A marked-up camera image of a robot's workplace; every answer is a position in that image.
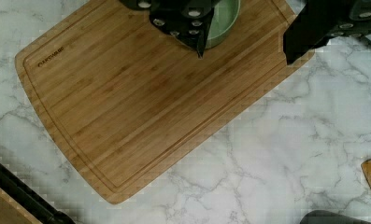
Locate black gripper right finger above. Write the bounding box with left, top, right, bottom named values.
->
left=283, top=0, right=371, bottom=64

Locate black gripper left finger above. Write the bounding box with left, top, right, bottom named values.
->
left=119, top=0, right=221, bottom=58

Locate green ceramic bowl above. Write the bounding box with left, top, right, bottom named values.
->
left=206, top=0, right=241, bottom=49

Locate bamboo cutting board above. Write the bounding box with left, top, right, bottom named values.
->
left=14, top=0, right=316, bottom=205

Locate black round pan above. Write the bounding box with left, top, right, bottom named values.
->
left=299, top=210, right=371, bottom=224

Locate black rail bar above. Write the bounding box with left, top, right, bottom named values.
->
left=0, top=163, right=76, bottom=224

